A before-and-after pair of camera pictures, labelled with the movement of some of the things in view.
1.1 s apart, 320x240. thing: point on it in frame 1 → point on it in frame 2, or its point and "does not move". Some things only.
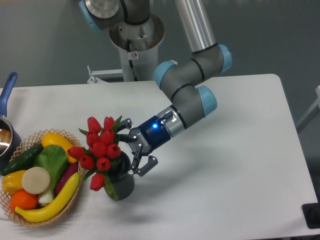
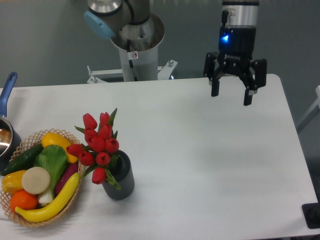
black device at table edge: (311, 213) does not move
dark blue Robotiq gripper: (150, 135) → (236, 49)
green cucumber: (23, 162) does not move
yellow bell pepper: (12, 181) does not move
